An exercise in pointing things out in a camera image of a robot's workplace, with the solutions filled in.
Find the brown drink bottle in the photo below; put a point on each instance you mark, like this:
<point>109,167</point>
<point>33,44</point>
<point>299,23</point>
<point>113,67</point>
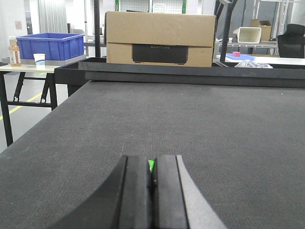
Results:
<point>14,52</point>

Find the crumpled plastic bag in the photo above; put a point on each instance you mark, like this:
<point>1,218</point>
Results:
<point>253,64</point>

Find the white paper cup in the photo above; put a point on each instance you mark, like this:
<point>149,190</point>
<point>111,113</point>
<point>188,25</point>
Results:
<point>39,59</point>

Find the blue plastic bin on table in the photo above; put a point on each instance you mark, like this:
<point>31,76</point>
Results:
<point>55,46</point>

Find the white plastic bin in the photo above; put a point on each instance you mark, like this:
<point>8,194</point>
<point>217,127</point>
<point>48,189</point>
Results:
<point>248,34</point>

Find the black vertical post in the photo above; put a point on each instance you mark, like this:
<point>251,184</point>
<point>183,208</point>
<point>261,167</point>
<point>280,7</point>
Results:
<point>97,28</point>

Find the large cardboard box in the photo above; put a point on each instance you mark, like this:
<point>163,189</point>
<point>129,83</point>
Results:
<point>160,38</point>

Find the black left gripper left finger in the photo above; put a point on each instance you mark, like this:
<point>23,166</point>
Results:
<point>122,201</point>

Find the pink block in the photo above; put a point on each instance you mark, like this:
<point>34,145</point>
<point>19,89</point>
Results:
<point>236,54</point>

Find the black conveyor frame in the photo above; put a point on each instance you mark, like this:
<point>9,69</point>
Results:
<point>220,73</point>

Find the black office chair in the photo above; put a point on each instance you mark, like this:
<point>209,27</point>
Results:
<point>291,44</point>

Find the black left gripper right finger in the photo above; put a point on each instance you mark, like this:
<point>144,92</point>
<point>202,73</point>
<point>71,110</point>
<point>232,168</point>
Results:
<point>177,201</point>

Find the small cardboard box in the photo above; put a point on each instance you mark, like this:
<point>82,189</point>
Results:
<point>266,28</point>

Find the green block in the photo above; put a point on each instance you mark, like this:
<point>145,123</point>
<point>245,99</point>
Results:
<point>151,165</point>

